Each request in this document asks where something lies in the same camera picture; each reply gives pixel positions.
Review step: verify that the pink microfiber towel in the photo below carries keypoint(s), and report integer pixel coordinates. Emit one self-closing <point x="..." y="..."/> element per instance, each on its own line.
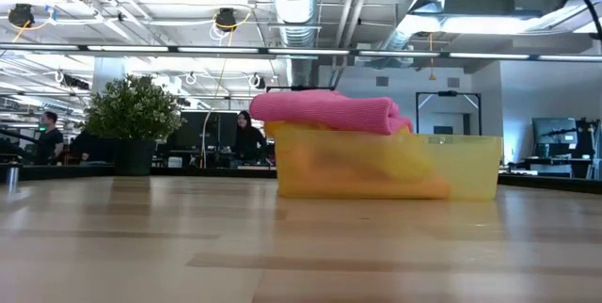
<point x="329" y="110"/>

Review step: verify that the round silver air duct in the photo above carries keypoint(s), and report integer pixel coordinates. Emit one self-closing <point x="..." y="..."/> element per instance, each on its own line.
<point x="296" y="2"/>

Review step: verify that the yellow translucent plastic bin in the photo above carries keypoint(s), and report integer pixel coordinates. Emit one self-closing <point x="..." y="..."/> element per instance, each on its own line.
<point x="470" y="166"/>

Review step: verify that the silver metal post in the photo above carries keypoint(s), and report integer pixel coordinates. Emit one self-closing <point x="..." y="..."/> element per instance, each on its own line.
<point x="12" y="178"/>

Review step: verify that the green potted plant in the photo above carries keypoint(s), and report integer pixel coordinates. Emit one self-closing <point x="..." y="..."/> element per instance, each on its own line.
<point x="131" y="110"/>

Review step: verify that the black metal station frame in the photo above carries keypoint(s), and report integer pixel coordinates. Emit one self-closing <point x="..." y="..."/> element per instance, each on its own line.
<point x="447" y="93"/>
<point x="301" y="88"/>

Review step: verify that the yellow microfiber towel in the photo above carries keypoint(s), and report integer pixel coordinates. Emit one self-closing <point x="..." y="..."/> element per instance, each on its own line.
<point x="409" y="162"/>

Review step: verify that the black aluminium table frame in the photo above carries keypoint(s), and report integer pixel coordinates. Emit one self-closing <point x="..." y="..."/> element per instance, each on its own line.
<point x="188" y="171"/>

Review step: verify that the person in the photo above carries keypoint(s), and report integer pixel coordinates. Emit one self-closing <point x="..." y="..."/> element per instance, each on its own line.
<point x="49" y="143"/>
<point x="249" y="143"/>
<point x="89" y="148"/>

